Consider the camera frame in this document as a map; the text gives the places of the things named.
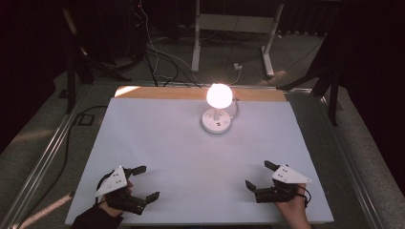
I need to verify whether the white globe table lamp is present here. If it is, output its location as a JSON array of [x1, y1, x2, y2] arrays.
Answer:
[[201, 82, 234, 135]]

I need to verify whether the bundle of black floor cables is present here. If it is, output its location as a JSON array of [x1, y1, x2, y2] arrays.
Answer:
[[144, 44, 203, 89]]

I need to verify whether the white metal stand frame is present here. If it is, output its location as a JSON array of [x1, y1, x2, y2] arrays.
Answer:
[[191, 0, 285, 79]]

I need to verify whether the person's left hand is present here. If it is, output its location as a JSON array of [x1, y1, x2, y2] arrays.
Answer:
[[96, 180, 135, 219]]

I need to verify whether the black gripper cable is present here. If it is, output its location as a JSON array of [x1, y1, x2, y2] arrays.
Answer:
[[296, 185, 312, 208]]

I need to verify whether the black stand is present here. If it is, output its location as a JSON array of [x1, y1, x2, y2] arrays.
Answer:
[[62, 5, 132, 115], [276, 30, 341, 127]]

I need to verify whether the white floor cable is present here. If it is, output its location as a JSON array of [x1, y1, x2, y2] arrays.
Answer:
[[139, 2, 200, 84]]

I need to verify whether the white lamp cable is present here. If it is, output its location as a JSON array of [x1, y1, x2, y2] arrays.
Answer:
[[230, 97, 240, 120]]

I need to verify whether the aluminium rail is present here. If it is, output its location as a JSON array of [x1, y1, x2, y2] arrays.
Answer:
[[318, 94, 385, 229], [0, 85, 94, 229]]

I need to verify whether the person's right hand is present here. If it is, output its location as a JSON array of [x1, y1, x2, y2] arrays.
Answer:
[[274, 183, 311, 229]]

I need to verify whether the black floor plate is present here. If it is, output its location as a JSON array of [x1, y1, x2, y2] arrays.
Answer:
[[74, 113, 96, 127]]

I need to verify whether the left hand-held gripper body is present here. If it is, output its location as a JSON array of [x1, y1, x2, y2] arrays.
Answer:
[[95, 165, 148, 216]]

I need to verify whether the black floor cable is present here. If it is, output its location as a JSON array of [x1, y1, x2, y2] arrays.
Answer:
[[28, 105, 109, 212]]

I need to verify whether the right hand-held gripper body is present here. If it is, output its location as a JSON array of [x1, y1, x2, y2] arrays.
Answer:
[[254, 163, 312, 204]]

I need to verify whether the white table cover sheet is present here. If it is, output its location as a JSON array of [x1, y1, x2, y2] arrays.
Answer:
[[64, 96, 335, 226]]

